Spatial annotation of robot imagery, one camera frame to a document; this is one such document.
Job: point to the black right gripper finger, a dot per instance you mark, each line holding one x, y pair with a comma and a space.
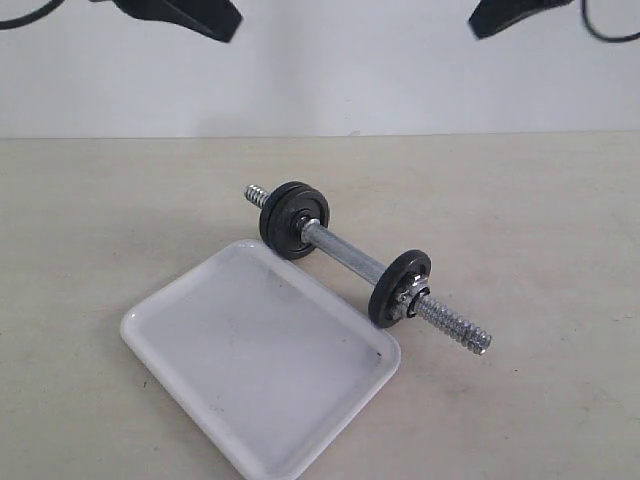
491, 17

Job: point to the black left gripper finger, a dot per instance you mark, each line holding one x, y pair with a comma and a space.
215, 19

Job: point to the black weight plate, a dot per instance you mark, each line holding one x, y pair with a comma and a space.
296, 209
385, 308
273, 199

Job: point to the chrome star collar nut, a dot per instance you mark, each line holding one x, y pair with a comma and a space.
412, 288

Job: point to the white plastic tray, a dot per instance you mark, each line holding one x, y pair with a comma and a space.
269, 363

